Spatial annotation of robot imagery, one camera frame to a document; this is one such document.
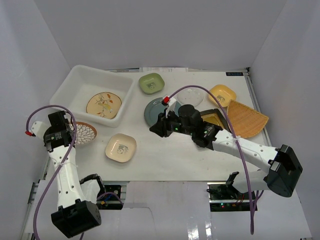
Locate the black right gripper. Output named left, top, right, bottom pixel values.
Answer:
left=149, top=108, right=194, bottom=138

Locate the beige bird pattern plate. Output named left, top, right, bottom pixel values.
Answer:
left=86, top=92, right=122, bottom=120

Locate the flower pattern round bowl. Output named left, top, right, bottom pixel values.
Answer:
left=75, top=121, right=98, bottom=146

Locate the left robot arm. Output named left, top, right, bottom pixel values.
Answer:
left=25, top=111, right=106, bottom=238

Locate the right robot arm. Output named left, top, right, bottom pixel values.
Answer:
left=149, top=104, right=303, bottom=200

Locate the white plastic bin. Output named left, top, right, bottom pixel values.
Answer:
left=49, top=65, right=135, bottom=128

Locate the teal round plate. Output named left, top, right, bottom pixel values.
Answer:
left=144, top=97, right=166, bottom=127

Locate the clear glass plate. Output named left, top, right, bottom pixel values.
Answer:
left=177, top=87, right=204, bottom=107

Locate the green square panda dish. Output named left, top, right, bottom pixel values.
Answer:
left=138, top=73, right=165, bottom=95

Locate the black square amber plate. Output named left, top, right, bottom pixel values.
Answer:
left=200, top=108, right=231, bottom=132

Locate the cream square panda dish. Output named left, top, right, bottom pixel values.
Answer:
left=105, top=133, right=137, bottom=163

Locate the yellow square panda dish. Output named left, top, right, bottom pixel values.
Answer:
left=209, top=84, right=237, bottom=108

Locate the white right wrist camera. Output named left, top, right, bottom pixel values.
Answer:
left=161, top=96, right=182, bottom=118

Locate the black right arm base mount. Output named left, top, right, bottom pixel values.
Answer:
left=206, top=171, right=250, bottom=213

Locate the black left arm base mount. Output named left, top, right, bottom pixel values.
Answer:
left=96, top=184, right=125, bottom=210

